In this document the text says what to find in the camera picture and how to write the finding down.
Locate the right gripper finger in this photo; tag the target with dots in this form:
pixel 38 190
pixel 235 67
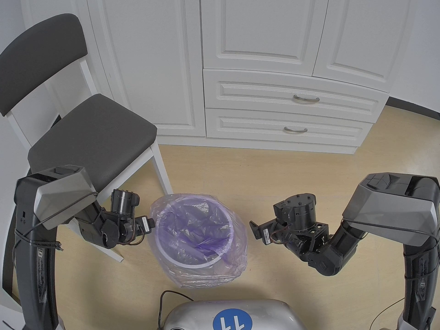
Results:
pixel 256 229

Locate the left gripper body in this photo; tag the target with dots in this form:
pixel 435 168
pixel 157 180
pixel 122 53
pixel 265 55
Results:
pixel 146 224

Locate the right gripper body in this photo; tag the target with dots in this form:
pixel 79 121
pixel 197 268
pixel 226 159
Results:
pixel 268 234

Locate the purple plastic bag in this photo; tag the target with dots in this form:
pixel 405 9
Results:
pixel 237 246

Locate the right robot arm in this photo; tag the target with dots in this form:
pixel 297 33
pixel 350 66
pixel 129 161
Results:
pixel 395 211

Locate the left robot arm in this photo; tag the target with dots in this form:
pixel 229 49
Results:
pixel 34 270

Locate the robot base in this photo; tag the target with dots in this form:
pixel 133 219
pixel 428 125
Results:
pixel 233 315

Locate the white trash bin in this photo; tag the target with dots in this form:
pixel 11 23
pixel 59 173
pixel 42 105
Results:
pixel 192 265

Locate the grey and white chair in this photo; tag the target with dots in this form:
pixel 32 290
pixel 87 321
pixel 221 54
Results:
pixel 89 143

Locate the white wardrobe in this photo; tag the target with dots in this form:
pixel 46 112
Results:
pixel 257 29

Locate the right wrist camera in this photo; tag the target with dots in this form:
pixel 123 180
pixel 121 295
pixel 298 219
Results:
pixel 282 211

